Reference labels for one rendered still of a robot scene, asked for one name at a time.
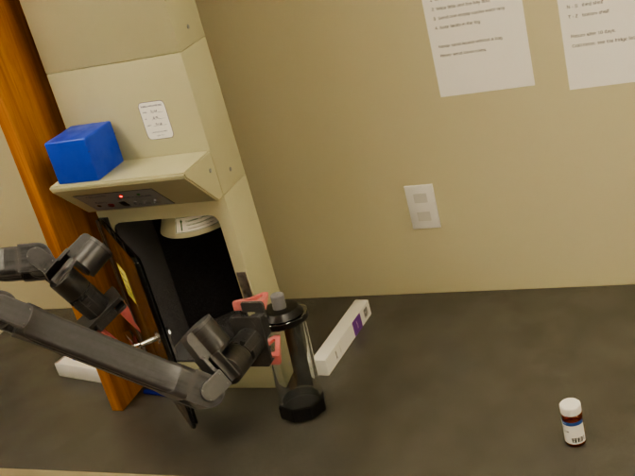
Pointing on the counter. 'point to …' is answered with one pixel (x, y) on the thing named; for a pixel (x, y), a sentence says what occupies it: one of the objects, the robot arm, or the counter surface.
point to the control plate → (124, 199)
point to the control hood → (163, 173)
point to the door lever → (138, 340)
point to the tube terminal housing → (201, 140)
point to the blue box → (84, 152)
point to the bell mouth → (188, 226)
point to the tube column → (109, 30)
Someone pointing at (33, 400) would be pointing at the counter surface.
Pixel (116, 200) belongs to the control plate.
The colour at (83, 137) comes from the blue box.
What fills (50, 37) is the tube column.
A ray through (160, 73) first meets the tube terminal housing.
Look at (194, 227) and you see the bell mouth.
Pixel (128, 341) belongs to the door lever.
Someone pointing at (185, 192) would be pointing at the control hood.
